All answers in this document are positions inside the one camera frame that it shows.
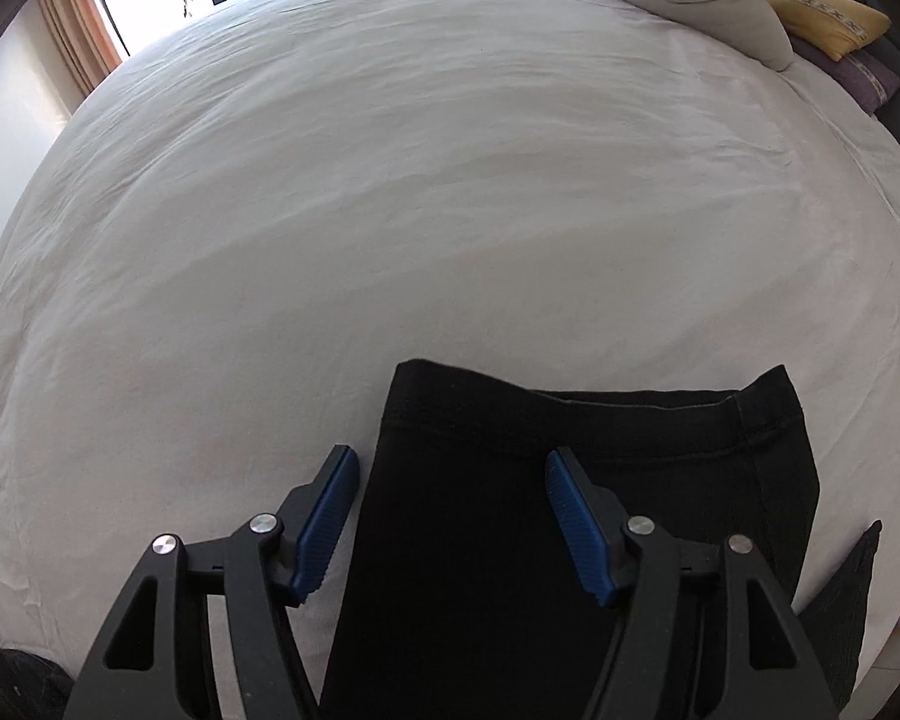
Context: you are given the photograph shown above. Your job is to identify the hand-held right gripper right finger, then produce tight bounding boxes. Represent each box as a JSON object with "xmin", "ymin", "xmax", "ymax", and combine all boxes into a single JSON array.
[{"xmin": 544, "ymin": 446, "xmax": 852, "ymax": 720}]

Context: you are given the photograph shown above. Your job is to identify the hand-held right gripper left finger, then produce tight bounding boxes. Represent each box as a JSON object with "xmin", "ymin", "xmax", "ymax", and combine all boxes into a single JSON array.
[{"xmin": 64, "ymin": 444, "xmax": 361, "ymax": 720}]

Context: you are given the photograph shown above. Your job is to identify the black pants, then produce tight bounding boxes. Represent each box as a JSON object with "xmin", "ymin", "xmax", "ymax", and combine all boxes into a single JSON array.
[{"xmin": 319, "ymin": 358, "xmax": 884, "ymax": 720}]

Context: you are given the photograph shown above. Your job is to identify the bed with white sheet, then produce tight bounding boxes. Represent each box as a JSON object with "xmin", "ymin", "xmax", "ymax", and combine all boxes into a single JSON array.
[{"xmin": 0, "ymin": 0, "xmax": 900, "ymax": 720}]

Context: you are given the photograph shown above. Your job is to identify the dark cloth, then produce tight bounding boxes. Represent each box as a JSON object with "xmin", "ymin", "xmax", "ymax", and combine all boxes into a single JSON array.
[{"xmin": 0, "ymin": 641, "xmax": 76, "ymax": 720}]

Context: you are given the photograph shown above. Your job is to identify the purple pillow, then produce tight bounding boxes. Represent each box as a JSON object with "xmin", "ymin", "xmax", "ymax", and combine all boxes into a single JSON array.
[{"xmin": 787, "ymin": 34, "xmax": 900, "ymax": 117}]

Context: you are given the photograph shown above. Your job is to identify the beige curtain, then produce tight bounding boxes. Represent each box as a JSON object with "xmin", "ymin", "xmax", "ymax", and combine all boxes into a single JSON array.
[{"xmin": 37, "ymin": 0, "xmax": 128, "ymax": 95}]

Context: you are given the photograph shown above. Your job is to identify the yellow patterned pillow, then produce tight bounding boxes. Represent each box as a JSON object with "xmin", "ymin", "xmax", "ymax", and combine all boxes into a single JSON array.
[{"xmin": 766, "ymin": 0, "xmax": 892, "ymax": 62}]

